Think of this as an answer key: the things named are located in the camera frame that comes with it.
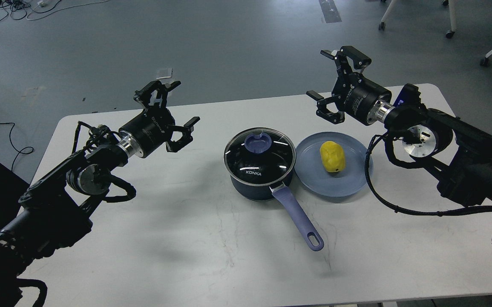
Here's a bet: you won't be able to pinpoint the light blue plate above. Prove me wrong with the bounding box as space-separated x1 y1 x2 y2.
295 132 367 198

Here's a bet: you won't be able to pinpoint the glass pot lid blue knob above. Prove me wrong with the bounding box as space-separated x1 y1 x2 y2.
224 127 296 186

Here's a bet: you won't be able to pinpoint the black cable on floor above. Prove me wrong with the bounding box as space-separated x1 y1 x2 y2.
0 96 35 173

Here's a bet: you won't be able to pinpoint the white chair legs with casters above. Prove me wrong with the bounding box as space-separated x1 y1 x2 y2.
377 0 457 39

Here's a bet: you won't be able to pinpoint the tangled cables on floor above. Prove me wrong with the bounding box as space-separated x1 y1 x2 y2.
0 0 110 27

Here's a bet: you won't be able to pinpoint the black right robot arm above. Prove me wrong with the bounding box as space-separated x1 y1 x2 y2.
307 46 492 217

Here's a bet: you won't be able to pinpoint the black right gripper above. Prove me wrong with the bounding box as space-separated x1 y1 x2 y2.
306 46 391 126

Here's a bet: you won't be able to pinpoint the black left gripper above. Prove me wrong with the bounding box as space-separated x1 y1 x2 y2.
118 80 200 159

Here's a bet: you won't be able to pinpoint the dark blue saucepan purple handle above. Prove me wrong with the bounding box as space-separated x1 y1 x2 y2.
224 127 324 251

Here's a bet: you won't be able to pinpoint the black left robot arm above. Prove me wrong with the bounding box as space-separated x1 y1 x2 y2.
0 80 200 307

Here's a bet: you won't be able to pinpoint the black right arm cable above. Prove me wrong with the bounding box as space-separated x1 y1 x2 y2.
364 132 492 278

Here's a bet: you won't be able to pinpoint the yellow potato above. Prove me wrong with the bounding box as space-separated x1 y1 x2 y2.
319 141 346 173

